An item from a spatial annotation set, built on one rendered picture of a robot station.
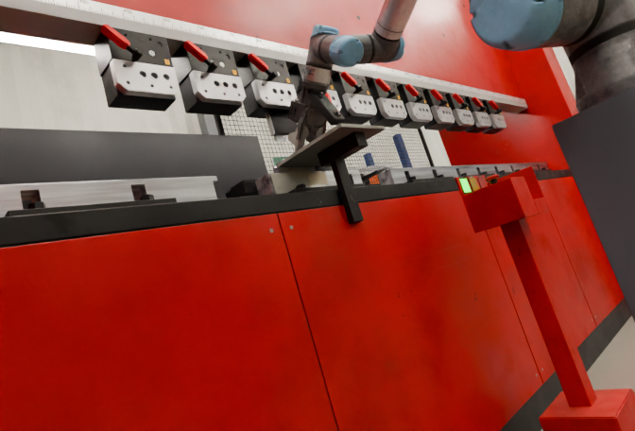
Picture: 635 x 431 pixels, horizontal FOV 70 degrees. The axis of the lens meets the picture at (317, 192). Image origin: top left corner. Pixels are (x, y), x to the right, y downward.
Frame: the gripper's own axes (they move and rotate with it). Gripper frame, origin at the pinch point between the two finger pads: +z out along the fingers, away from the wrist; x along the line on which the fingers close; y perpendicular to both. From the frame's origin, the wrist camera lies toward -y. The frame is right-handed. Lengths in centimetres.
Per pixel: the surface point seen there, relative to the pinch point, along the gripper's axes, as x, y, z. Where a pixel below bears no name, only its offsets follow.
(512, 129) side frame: -214, 26, -9
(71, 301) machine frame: 71, -25, 17
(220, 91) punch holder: 23.8, 12.5, -13.5
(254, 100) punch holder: 10.2, 15.0, -11.7
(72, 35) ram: 56, 26, -20
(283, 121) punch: 1.1, 11.5, -6.9
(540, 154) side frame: -214, 4, 1
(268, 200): 27.0, -17.1, 6.3
